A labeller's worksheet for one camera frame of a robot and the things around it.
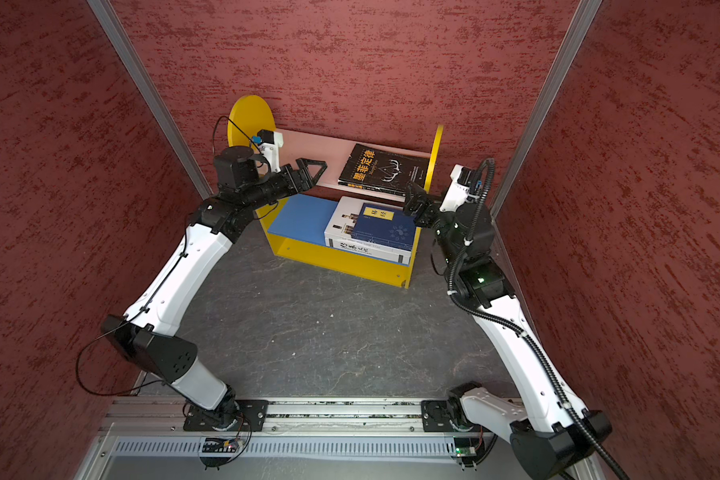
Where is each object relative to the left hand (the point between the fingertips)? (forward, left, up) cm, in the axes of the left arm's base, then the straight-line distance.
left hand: (317, 175), depth 69 cm
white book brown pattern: (+8, -5, -23) cm, 24 cm away
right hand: (-7, -24, +1) cm, 25 cm away
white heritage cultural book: (-5, -19, -25) cm, 31 cm away
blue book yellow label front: (+4, -18, -21) cm, 28 cm away
